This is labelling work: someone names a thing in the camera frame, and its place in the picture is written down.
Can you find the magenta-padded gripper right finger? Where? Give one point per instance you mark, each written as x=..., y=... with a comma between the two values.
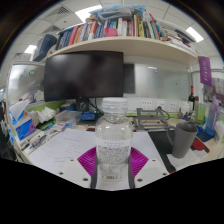
x=151, y=170

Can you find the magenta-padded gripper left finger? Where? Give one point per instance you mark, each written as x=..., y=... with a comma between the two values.
x=71, y=170

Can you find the clear plastic water bottle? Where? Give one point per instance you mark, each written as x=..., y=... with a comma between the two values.
x=114, y=140

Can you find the white printed paper sheet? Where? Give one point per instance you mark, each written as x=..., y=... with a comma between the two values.
x=63, y=146

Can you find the black red-edged desk mat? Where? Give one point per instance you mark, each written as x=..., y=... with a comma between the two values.
x=160, y=140

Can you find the white paper napkin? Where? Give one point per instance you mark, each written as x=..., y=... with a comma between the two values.
x=186, y=162

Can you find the grey cup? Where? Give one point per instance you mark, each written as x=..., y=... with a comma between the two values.
x=185, y=138

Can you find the grey metal laptop stand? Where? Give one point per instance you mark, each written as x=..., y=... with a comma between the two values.
x=150, y=120

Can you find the clear plastic container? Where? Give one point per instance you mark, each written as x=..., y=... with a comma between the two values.
x=68, y=117

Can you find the flat round red coaster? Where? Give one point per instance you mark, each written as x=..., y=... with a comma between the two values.
x=201, y=145

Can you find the small blue box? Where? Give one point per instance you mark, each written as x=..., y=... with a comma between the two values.
x=89, y=116

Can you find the dark navy mouse pad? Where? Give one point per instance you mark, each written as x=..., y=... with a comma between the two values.
x=204, y=135

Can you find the blue tissue box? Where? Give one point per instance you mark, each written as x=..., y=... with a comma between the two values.
x=23, y=128

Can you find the white round pot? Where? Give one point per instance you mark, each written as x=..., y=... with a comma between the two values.
x=184, y=108

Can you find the white tissue pack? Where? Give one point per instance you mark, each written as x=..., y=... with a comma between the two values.
x=220, y=131

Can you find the dark wine bottle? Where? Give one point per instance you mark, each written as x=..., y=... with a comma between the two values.
x=191, y=98

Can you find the black computer monitor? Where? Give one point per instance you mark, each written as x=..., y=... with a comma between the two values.
x=83, y=75

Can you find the group photo poster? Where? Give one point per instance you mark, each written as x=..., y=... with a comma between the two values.
x=216, y=88

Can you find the purple hanging banner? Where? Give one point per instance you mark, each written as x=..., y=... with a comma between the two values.
x=205, y=70

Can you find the ceiling lights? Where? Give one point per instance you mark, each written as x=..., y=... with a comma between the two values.
x=88, y=13

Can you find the white wall socket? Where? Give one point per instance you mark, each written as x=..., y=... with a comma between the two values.
x=160, y=105
x=173, y=106
x=146, y=105

